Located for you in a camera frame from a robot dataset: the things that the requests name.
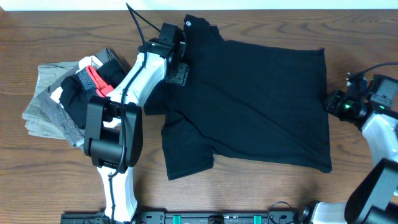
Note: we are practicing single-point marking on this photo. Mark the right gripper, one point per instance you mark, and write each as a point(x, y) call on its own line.
point(331, 104)

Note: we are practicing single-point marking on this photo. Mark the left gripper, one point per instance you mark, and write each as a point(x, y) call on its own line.
point(178, 73)

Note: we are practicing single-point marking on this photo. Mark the black t-shirt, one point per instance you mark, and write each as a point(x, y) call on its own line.
point(242, 101)

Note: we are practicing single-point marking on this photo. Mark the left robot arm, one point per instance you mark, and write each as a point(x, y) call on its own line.
point(113, 132)

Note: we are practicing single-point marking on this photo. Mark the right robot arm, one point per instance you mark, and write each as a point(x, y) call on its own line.
point(369, 106)

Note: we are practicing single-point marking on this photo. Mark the red grey folded garment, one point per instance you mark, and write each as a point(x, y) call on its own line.
point(93, 84)

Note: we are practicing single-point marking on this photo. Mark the black folded garment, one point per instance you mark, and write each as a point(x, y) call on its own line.
point(73, 98)

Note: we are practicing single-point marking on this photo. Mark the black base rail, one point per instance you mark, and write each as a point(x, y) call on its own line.
point(188, 218)

